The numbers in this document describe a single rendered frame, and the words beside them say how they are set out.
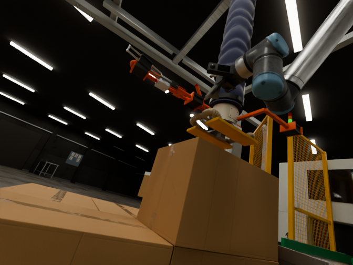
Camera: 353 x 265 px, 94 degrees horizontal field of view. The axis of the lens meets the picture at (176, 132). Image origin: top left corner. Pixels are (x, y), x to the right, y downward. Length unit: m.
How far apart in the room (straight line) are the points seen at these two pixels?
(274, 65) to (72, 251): 0.77
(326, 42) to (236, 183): 0.63
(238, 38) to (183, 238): 1.34
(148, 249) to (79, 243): 0.20
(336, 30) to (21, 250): 1.11
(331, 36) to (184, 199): 0.77
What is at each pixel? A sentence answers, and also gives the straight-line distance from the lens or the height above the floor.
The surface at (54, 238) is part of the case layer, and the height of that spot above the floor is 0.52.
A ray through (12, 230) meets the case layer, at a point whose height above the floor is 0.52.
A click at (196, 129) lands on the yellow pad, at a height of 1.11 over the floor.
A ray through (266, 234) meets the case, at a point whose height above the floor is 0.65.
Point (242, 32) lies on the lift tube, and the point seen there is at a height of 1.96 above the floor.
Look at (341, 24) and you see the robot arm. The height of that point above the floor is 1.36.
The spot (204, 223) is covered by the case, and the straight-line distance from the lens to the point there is 0.71.
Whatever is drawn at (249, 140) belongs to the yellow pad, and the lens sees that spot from 1.06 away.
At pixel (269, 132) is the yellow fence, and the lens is 2.39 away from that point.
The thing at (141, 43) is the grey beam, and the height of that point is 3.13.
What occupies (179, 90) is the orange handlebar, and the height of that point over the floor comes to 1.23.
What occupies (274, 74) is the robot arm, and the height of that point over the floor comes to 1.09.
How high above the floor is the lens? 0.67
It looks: 23 degrees up
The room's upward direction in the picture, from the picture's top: 16 degrees clockwise
